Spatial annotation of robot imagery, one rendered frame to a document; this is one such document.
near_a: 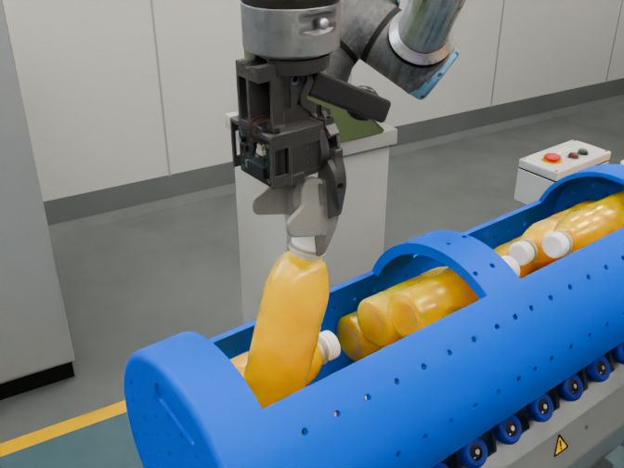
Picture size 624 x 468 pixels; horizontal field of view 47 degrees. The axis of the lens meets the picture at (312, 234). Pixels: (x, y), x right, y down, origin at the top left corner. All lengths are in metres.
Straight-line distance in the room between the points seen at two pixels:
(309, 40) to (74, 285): 2.77
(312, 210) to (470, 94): 4.23
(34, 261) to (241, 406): 1.80
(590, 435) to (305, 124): 0.80
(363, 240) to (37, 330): 1.24
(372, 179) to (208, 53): 2.15
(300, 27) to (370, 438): 0.43
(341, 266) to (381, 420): 1.08
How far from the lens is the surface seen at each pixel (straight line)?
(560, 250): 1.15
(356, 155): 1.73
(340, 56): 1.72
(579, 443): 1.27
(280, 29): 0.63
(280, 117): 0.67
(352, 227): 1.81
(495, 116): 5.11
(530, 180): 1.64
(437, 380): 0.85
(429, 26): 1.57
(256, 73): 0.64
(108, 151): 3.77
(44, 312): 2.57
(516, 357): 0.94
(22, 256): 2.46
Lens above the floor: 1.71
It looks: 29 degrees down
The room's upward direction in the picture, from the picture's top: straight up
